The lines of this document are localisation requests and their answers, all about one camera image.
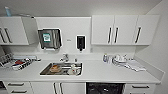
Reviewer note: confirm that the black soap dispenser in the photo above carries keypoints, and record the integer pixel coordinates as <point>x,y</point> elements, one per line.
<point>81,42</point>

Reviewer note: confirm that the white double-door base cabinet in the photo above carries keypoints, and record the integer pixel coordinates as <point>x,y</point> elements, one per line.
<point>43,88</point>

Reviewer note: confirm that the orange food container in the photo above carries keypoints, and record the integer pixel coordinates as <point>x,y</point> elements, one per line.
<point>55,68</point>

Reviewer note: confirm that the stainless steel dishwasher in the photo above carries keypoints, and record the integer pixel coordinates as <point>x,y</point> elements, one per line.
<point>105,88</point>

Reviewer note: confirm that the stack of white plates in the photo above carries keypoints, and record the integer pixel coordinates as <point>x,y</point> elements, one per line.
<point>119,61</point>

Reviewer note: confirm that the blue spray bottle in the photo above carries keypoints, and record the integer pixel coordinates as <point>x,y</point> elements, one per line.
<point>7,11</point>

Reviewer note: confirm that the white wall outlet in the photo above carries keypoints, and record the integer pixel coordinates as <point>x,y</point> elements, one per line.
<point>90,49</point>

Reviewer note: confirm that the steel paper towel dispenser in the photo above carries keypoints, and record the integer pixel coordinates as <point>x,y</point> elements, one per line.
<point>50,39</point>

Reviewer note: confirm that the white patterned mug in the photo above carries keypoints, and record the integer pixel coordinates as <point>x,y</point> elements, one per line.
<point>73,69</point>

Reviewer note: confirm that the small wall label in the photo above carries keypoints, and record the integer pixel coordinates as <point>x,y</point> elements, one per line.
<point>69,40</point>

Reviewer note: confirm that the chrome sink faucet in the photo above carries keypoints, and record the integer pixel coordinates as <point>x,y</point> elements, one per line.
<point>65,57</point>

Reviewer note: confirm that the small chrome soap pump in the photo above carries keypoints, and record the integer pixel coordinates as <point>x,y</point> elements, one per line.
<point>75,60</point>

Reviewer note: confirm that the white wall cabinet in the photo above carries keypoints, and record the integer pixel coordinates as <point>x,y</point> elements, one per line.
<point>16,31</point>
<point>100,30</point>

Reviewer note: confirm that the steel kitchen sink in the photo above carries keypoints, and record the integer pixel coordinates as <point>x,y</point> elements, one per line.
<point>45,72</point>

